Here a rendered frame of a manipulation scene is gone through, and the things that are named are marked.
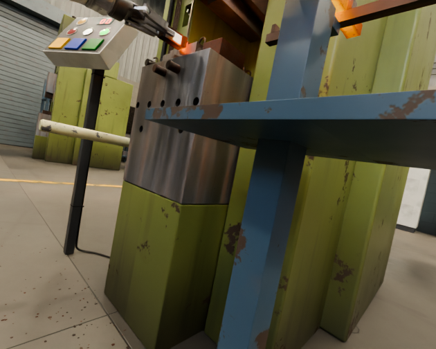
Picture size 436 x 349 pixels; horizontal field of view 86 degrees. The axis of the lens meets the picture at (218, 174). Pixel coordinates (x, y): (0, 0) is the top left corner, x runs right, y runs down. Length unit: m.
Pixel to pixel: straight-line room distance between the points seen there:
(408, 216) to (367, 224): 4.68
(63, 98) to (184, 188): 5.17
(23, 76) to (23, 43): 0.87
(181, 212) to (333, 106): 0.55
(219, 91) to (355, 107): 0.56
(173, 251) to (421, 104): 0.65
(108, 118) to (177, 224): 5.15
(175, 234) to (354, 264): 0.73
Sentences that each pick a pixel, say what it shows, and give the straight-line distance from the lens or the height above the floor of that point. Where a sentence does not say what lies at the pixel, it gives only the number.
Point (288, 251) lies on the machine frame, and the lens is 0.71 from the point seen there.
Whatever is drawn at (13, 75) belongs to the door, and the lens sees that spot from 8.84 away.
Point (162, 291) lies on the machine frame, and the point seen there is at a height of 0.20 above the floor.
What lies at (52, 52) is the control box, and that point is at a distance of 1.42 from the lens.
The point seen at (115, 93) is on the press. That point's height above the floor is 1.68.
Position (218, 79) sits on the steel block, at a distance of 0.74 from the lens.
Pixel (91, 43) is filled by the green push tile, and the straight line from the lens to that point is 1.28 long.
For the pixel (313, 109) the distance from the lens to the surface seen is 0.23.
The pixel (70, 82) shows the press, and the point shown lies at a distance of 5.79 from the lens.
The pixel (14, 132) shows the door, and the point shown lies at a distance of 8.79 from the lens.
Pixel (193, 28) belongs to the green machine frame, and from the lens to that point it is 1.27.
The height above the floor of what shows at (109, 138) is 0.62.
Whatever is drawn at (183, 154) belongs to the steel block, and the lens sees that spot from 0.69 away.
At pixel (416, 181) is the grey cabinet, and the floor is 0.96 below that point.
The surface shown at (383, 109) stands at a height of 0.67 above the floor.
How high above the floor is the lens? 0.61
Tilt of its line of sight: 3 degrees down
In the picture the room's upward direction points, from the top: 11 degrees clockwise
